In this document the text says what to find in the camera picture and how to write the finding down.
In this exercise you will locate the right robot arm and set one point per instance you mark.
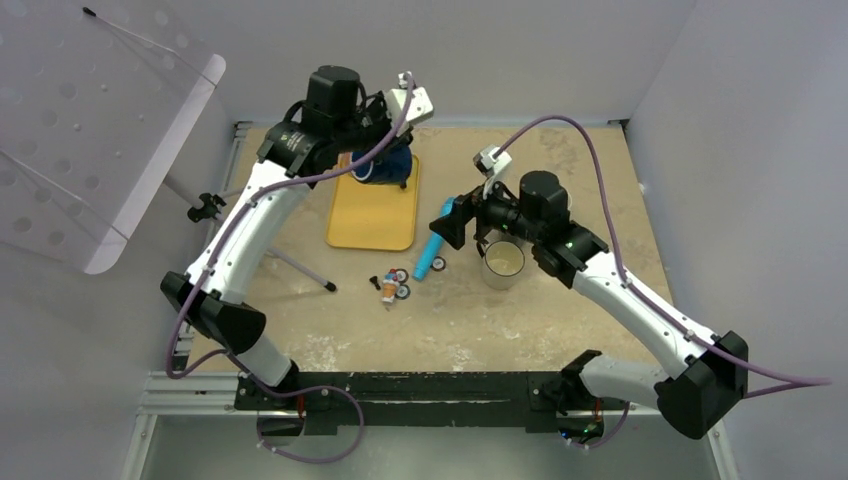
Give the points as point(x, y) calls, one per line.
point(698, 379)

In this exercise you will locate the ice cream cone toy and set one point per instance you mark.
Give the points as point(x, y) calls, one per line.
point(390, 285)

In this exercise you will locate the cream mug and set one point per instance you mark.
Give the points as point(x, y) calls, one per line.
point(502, 264)

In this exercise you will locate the poker chip 50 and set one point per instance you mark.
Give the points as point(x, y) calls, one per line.
point(403, 292)

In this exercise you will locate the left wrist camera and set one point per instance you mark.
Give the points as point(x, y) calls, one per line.
point(412, 104)

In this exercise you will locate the white perforated panel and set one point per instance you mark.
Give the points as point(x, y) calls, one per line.
point(97, 100)

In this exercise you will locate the poker chip 100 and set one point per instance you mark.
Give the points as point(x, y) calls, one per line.
point(400, 275)

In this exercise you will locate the dark blue mug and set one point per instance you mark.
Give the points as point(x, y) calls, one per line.
point(391, 167)

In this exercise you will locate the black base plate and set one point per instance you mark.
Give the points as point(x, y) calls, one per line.
point(535, 401)

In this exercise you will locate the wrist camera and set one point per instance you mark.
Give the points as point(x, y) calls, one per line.
point(493, 162)
point(412, 104)

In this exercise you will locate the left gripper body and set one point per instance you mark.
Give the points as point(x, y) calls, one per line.
point(375, 125)

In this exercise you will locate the poker chip by microphone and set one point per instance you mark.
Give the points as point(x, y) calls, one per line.
point(438, 264)

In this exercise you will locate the yellow tray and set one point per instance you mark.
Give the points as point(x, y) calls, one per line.
point(373, 217)

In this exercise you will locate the tripod stand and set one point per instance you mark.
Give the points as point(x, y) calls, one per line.
point(210, 209)

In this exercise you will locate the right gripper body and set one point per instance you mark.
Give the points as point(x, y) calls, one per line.
point(494, 212)

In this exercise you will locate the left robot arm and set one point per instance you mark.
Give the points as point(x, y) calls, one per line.
point(302, 150)

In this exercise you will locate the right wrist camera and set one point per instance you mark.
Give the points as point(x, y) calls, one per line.
point(493, 162)

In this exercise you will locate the blue toy microphone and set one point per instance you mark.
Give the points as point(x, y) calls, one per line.
point(432, 248)

